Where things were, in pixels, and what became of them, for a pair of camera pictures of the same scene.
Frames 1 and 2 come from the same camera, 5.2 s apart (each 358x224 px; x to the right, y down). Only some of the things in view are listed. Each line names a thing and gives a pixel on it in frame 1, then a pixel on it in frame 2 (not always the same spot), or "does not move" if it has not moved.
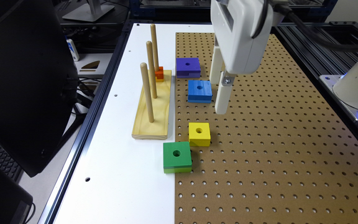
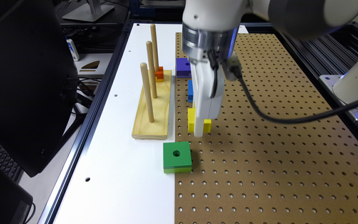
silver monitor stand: x=92 y=10 does not move
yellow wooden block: x=199 y=134 → x=191 y=117
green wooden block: x=177 y=157 does not move
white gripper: x=235 y=23 → x=206 y=107
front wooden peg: x=144 y=71 does not move
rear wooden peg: x=154 y=43 does not move
